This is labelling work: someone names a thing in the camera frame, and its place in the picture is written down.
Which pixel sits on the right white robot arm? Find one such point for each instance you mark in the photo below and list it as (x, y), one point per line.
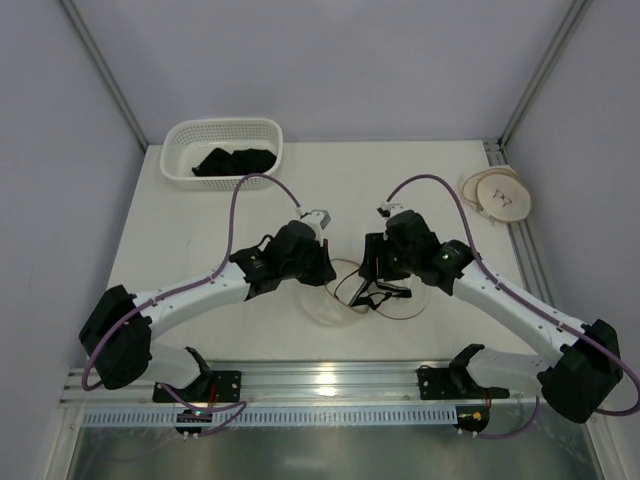
(573, 364)

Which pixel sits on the left aluminium frame post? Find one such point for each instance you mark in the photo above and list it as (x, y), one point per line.
(89, 45)

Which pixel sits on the left controller board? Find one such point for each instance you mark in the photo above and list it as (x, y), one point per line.
(190, 422)

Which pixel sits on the slotted grey cable duct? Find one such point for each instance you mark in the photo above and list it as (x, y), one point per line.
(292, 416)

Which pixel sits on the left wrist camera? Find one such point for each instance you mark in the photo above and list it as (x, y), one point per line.
(316, 219)

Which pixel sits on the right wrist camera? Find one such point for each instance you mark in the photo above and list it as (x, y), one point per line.
(389, 210)

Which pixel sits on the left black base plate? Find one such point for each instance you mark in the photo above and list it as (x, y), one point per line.
(217, 386)

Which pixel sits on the right aluminium frame post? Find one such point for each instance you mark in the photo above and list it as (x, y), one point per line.
(552, 54)

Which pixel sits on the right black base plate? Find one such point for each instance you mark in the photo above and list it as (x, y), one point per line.
(446, 383)

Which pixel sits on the controller board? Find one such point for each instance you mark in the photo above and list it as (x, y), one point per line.
(190, 422)
(471, 422)

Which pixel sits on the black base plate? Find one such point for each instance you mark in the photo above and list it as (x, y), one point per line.
(217, 386)
(446, 383)

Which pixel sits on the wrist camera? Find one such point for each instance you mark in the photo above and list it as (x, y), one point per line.
(316, 219)
(389, 210)

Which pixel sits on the aluminium frame post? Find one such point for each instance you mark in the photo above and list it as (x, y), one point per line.
(89, 45)
(552, 54)

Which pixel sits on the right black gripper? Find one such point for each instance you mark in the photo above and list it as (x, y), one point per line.
(375, 257)

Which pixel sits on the white plastic basket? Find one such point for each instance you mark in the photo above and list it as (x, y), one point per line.
(189, 142)

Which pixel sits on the right aluminium side rail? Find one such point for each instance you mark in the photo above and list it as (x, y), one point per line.
(530, 250)

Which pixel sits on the right controller board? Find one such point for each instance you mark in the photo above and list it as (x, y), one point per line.
(471, 422)

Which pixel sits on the black bra in basket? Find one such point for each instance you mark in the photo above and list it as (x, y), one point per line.
(221, 163)

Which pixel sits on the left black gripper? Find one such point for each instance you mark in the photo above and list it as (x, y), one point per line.
(322, 265)

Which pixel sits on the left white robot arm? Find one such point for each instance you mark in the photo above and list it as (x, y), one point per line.
(121, 335)

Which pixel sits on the white mesh laundry bag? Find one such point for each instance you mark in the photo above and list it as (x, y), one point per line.
(323, 309)

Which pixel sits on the aluminium front rail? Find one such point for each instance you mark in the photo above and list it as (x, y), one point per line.
(272, 383)

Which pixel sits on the white bra with black straps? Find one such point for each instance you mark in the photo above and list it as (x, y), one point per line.
(360, 295)

